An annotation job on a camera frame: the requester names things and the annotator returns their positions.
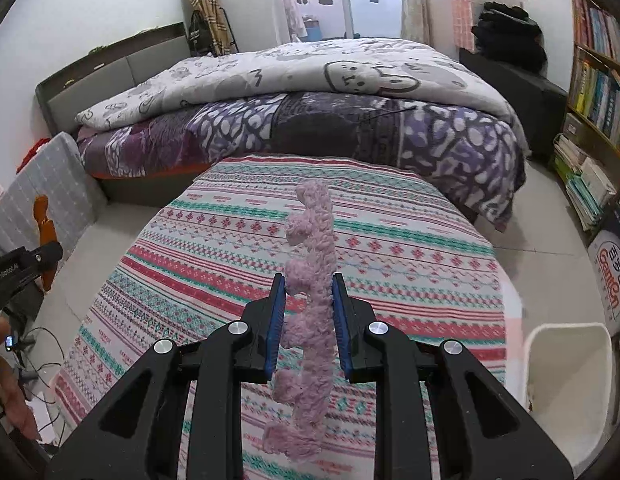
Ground white plastic trash bin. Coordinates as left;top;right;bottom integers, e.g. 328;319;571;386
523;323;613;474

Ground grey checked cushion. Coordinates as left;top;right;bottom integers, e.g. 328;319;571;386
0;132;107;261

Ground patterned round tablecloth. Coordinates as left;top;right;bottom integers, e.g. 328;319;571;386
52;153;526;480

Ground bed with purple blanket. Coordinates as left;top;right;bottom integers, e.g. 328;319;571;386
78;92;526;230

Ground grey bed headboard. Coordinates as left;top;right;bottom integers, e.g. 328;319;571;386
36;23;191;136

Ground upper blue Ganten box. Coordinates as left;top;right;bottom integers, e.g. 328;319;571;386
587;207;620;337

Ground plaid coat on rack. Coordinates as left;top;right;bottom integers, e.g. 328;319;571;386
188;0;238;56

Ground black bench cabinet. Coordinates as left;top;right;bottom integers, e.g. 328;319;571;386
459;49;567;166

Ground wooden bookshelf with books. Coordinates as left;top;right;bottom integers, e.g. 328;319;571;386
568;0;620;162

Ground white cartoon print quilt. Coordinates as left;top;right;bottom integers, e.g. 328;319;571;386
75;38;529;151

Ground black clothes pile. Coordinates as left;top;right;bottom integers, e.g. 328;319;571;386
471;2;547;74

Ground beige curtain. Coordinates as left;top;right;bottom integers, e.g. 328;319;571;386
401;0;432;46

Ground black cables on floor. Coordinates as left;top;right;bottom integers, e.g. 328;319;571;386
4;326;66;441

